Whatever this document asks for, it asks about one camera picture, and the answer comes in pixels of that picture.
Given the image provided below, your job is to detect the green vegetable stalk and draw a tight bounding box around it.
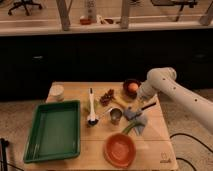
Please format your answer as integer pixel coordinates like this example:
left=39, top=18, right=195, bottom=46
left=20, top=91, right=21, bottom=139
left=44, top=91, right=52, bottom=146
left=122, top=122, right=144, bottom=135

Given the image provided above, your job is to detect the yellow banana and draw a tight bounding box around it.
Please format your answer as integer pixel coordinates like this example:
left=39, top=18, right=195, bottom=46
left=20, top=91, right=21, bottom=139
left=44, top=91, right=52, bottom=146
left=113, top=96, right=132, bottom=108

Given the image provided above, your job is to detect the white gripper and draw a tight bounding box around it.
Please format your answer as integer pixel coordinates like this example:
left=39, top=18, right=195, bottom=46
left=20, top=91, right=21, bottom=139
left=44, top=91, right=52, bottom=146
left=137, top=81, right=157, bottom=101

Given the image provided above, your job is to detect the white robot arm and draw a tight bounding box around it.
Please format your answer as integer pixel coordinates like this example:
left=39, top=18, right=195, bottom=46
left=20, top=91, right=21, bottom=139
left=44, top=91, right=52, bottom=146
left=137, top=67, right=213, bottom=134

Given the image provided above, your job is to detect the red orange bowl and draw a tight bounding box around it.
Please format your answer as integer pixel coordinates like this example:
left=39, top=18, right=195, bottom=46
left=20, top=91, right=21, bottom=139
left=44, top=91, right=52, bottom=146
left=103, top=133, right=136, bottom=168

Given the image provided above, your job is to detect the orange fruit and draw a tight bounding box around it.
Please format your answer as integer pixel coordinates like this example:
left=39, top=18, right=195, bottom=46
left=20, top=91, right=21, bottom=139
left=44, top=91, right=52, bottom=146
left=128, top=83, right=138, bottom=92

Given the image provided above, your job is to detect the black handled wooden tool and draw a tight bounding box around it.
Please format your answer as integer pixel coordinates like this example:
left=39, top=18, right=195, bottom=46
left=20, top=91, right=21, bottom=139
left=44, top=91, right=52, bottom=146
left=141, top=102, right=156, bottom=111

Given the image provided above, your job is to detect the black stand at left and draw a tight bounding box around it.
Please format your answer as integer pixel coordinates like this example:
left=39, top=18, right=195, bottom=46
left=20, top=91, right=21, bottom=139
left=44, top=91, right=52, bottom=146
left=0, top=138, right=9, bottom=171

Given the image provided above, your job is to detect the green plastic tray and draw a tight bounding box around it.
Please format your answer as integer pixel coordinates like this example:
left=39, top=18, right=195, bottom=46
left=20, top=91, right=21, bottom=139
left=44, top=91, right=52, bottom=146
left=23, top=100, right=81, bottom=163

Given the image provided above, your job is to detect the black office chair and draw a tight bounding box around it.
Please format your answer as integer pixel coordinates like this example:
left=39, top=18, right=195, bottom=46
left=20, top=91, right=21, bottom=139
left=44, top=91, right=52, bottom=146
left=8, top=0, right=43, bottom=16

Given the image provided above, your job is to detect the small metal cup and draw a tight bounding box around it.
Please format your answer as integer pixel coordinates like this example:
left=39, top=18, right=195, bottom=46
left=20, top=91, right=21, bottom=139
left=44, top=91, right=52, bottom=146
left=110, top=108, right=122, bottom=125

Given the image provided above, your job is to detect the black floor cable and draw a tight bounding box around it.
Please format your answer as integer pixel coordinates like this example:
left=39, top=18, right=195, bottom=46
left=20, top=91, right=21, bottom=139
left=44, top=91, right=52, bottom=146
left=169, top=132, right=213, bottom=171

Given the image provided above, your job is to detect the white cylindrical container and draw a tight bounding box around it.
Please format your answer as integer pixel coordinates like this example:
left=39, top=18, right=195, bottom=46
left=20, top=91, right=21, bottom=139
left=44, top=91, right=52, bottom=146
left=50, top=85, right=64, bottom=101

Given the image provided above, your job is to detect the grey cloth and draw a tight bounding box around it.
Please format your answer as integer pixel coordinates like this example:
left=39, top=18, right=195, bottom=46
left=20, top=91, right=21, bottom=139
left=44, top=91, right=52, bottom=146
left=134, top=115, right=148, bottom=136

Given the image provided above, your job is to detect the dark brown bowl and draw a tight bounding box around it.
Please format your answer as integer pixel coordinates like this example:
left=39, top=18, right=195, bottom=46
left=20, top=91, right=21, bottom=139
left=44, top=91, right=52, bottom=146
left=123, top=79, right=141, bottom=99

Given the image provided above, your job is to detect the small red object on shelf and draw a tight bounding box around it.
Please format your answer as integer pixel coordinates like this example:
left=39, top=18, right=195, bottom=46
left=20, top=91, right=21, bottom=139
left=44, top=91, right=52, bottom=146
left=79, top=18, right=92, bottom=25

